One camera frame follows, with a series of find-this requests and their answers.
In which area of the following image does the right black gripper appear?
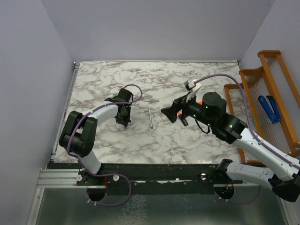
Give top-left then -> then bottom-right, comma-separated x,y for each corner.
161,90 -> 214,128

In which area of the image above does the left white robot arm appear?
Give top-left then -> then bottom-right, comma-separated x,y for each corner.
59,88 -> 133,185

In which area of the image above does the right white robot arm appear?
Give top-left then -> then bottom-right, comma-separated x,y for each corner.
161,92 -> 300,202

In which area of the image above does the white pen green tip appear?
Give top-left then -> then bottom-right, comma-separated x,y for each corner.
148,109 -> 153,129

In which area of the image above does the black orange highlighter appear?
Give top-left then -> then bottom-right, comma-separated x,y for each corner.
178,112 -> 188,127

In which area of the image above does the blue stapler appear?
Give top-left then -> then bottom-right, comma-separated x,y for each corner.
258,95 -> 281,124

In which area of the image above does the wooden rack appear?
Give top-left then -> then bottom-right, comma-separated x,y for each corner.
239,50 -> 300,157

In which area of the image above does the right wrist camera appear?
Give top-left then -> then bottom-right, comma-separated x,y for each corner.
184,77 -> 202,102

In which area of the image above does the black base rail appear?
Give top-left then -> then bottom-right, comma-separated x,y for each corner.
47,161 -> 235,195

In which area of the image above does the aluminium frame rail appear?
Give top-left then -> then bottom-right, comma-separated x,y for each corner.
27,62 -> 80,225

